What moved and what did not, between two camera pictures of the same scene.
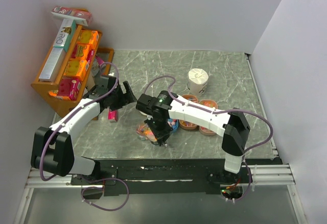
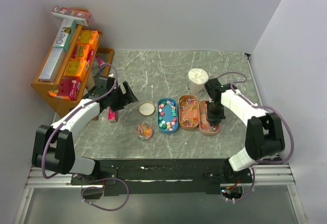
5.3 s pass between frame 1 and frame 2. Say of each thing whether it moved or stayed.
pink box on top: stayed
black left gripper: stayed
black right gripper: moved
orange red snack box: stayed
